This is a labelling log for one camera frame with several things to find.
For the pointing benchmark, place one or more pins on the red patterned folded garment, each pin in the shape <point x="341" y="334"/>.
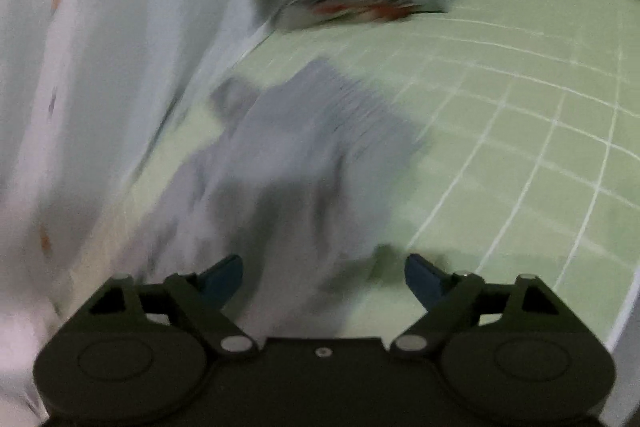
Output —
<point x="384" y="10"/>

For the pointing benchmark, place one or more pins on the light blue carrot quilt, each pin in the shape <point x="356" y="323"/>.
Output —
<point x="87" y="89"/>

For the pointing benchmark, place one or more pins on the green grid bed sheet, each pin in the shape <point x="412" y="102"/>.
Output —
<point x="528" y="115"/>

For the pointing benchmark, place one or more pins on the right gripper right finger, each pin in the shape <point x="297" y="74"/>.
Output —
<point x="448" y="300"/>

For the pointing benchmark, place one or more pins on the grey sweatpants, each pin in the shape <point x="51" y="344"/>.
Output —
<point x="298" y="184"/>

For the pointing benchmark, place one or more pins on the grey folded garment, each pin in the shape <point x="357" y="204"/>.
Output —
<point x="288" y="15"/>

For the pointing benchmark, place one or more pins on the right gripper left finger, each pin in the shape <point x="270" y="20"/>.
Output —
<point x="200" y="298"/>

